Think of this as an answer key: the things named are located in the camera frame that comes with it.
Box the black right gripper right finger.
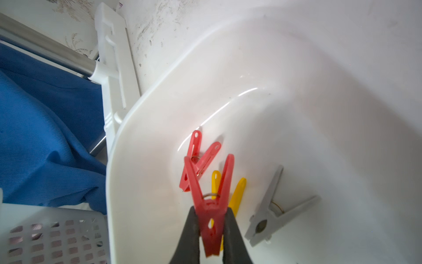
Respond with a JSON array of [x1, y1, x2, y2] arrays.
[[223, 208, 253, 264]]

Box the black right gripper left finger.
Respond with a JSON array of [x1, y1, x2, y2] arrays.
[[169, 206, 200, 264]]

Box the grey clothespin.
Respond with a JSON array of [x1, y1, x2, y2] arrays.
[[245, 165, 321, 247]]

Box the red clothespin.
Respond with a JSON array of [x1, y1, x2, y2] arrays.
[[187, 130, 222, 180], [184, 154, 235, 257]]

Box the yellow clothespin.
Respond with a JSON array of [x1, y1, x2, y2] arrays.
[[210, 169, 247, 251]]

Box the blue tank top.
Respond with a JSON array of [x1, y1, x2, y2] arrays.
[[1, 45, 107, 213]]

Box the white perforated plastic basket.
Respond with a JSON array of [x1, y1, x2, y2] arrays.
[[1, 202, 112, 264]]

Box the white plastic tray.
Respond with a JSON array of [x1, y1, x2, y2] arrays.
[[108, 14, 422, 264]]

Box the white metal clothes rack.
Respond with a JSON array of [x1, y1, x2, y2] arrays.
[[1, 3, 141, 156]]

